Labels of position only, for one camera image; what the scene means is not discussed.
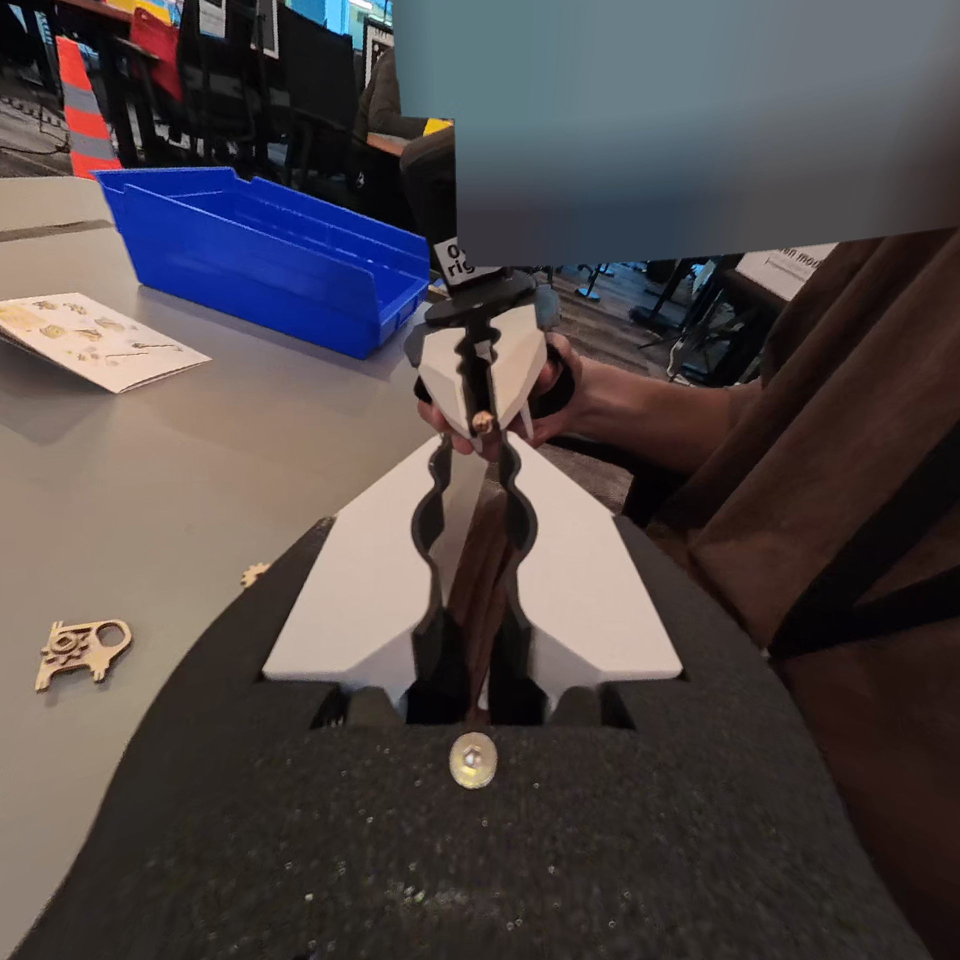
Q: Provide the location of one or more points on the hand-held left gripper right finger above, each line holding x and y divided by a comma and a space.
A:
592, 592

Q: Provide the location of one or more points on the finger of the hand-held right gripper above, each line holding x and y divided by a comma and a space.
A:
517, 356
442, 371

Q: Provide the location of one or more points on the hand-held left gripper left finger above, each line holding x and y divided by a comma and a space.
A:
352, 592

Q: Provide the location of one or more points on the small wooden peg part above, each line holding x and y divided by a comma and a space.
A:
483, 424

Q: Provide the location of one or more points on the person's right forearm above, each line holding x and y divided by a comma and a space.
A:
660, 420

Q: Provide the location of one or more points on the person's right hand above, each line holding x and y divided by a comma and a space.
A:
581, 397

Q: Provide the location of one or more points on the small wooden gear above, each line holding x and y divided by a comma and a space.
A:
253, 574

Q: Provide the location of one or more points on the wooden table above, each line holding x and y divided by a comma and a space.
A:
386, 144

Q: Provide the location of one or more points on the blue plastic bin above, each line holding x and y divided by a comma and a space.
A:
255, 262

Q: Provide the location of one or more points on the printed marker tag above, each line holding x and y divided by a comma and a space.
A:
212, 16
266, 30
377, 49

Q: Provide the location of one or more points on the black office chair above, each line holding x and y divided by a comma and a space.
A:
315, 82
217, 90

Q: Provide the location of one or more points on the white paper sign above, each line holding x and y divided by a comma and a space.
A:
784, 270

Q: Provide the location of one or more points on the flat wooden part with holes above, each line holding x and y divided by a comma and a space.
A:
75, 649

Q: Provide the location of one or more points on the printed instruction sheet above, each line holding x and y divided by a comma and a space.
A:
97, 337

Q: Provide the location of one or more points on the red fabric item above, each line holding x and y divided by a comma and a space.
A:
159, 52

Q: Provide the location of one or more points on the orange and grey cone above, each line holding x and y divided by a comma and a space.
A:
86, 112

